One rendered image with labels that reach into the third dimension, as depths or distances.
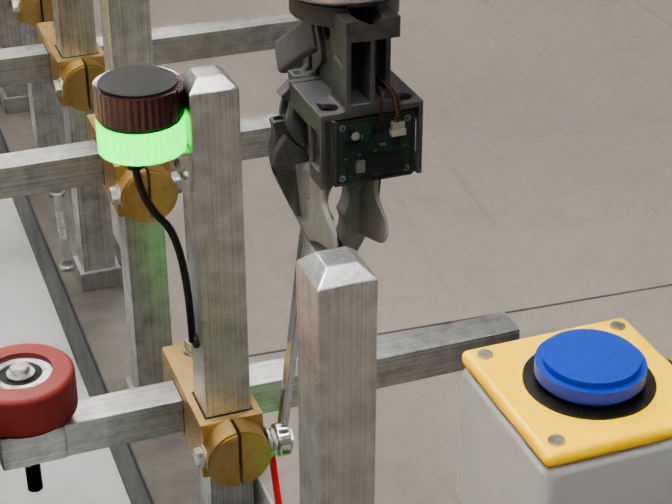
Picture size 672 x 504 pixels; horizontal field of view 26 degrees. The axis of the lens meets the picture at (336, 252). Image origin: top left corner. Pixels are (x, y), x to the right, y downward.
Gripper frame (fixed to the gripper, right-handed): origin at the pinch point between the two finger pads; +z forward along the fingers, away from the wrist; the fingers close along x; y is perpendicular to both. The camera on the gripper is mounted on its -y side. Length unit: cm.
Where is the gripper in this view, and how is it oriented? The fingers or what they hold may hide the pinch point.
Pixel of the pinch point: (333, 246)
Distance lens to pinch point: 104.5
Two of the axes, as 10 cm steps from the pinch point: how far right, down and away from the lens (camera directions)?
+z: 0.0, 8.7, 4.9
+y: 3.5, 4.6, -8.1
